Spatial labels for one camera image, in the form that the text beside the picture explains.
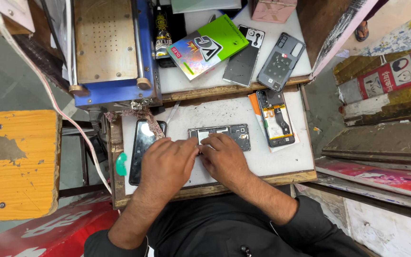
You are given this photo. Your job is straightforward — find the person's left hand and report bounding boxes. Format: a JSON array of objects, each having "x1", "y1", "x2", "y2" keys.
[{"x1": 138, "y1": 137, "x2": 200, "y2": 196}]

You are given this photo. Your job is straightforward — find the white cable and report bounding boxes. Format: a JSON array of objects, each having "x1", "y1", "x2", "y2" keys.
[{"x1": 0, "y1": 12, "x2": 113, "y2": 195}]

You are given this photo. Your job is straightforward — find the red and white signboard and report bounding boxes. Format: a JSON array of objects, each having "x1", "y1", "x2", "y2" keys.
[{"x1": 334, "y1": 43, "x2": 411, "y2": 125}]

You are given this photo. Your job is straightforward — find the black glue tube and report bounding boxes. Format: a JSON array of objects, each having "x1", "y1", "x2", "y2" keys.
[{"x1": 154, "y1": 4, "x2": 173, "y2": 60}]

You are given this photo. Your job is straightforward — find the patterned cloth rag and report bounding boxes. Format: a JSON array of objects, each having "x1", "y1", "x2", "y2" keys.
[{"x1": 106, "y1": 108, "x2": 166, "y2": 140}]

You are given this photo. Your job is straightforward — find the blue screen separator machine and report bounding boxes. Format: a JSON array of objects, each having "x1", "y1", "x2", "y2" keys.
[{"x1": 65, "y1": 0, "x2": 162, "y2": 109}]

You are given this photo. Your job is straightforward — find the yellow wooden stool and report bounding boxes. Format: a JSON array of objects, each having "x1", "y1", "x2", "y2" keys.
[{"x1": 0, "y1": 109, "x2": 63, "y2": 222}]

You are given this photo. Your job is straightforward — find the grey phone back cover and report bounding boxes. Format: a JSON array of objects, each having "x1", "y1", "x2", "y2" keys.
[{"x1": 256, "y1": 32, "x2": 306, "y2": 93}]

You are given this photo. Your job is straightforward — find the person's black clothing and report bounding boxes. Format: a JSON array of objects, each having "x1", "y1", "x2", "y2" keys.
[{"x1": 84, "y1": 186, "x2": 370, "y2": 257}]

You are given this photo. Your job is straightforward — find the red printed banner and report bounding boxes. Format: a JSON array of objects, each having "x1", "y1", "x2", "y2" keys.
[{"x1": 0, "y1": 194, "x2": 120, "y2": 257}]

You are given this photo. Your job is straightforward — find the green holographic display box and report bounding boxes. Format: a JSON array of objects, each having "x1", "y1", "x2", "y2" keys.
[{"x1": 166, "y1": 14, "x2": 250, "y2": 81}]

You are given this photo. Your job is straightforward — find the opened phone with yellow battery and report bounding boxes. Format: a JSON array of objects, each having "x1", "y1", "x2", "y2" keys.
[{"x1": 256, "y1": 89, "x2": 296, "y2": 148}]

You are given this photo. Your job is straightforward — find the pink box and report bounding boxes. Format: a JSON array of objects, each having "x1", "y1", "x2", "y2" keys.
[{"x1": 251, "y1": 0, "x2": 298, "y2": 24}]

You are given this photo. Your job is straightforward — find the white sheet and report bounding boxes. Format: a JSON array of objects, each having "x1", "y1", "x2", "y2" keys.
[{"x1": 171, "y1": 0, "x2": 242, "y2": 14}]

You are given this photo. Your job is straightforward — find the dark glossy phone back panel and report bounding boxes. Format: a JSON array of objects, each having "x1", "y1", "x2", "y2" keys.
[{"x1": 222, "y1": 25, "x2": 265, "y2": 88}]

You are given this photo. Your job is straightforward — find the dark phone frame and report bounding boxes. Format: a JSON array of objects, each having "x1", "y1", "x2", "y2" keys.
[{"x1": 188, "y1": 124, "x2": 252, "y2": 152}]

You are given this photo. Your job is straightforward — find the black phone display screen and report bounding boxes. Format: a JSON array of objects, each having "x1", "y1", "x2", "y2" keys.
[{"x1": 129, "y1": 119, "x2": 167, "y2": 186}]

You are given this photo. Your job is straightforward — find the metal tweezers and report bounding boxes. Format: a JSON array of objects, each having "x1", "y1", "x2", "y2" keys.
[{"x1": 166, "y1": 101, "x2": 181, "y2": 125}]

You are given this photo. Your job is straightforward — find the green plastic pry tool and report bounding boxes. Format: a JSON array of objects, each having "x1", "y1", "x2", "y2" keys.
[{"x1": 116, "y1": 152, "x2": 128, "y2": 176}]

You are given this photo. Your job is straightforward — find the person's right hand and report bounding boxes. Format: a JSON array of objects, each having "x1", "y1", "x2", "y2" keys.
[{"x1": 198, "y1": 133, "x2": 253, "y2": 189}]

